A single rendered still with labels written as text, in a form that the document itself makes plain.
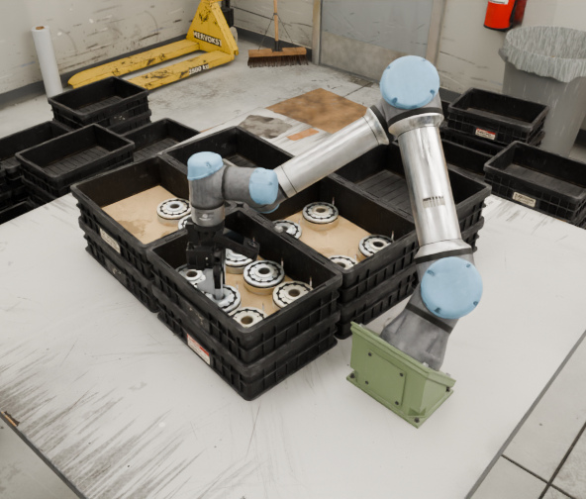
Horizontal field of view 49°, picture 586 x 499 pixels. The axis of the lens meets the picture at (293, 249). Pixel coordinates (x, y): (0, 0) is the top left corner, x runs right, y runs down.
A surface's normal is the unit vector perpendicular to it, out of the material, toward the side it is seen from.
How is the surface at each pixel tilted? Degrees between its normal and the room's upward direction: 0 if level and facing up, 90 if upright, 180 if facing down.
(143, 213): 0
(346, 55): 90
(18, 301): 0
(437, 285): 56
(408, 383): 90
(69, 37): 90
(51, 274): 0
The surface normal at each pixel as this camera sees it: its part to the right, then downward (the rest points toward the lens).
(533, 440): 0.00, -0.81
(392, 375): -0.69, 0.43
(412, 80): -0.18, -0.22
